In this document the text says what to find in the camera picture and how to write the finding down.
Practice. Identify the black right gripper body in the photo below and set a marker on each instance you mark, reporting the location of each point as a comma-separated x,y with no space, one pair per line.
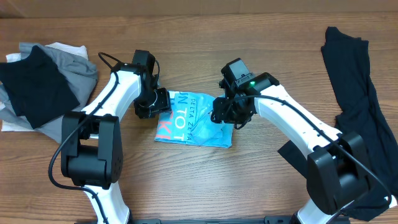
218,112

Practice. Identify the light blue printed t-shirt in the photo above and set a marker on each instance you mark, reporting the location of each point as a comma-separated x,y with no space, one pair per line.
189,122

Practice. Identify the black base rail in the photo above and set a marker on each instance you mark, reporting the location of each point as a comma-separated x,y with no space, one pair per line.
211,221

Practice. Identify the black t-shirt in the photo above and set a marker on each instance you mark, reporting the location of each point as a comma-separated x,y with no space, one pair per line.
347,62

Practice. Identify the folded black shirt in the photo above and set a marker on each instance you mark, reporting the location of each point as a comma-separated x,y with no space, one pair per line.
36,88

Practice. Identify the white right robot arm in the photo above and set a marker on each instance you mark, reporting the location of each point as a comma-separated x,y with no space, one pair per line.
311,140

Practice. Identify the folded grey shirt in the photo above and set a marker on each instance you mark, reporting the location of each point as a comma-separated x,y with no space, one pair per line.
81,75

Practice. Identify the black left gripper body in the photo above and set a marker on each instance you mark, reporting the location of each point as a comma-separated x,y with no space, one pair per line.
152,102

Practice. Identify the folded white shirt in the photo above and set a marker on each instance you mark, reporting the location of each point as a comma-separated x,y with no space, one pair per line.
80,51

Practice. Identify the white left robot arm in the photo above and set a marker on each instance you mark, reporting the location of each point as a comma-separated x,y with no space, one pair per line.
91,150

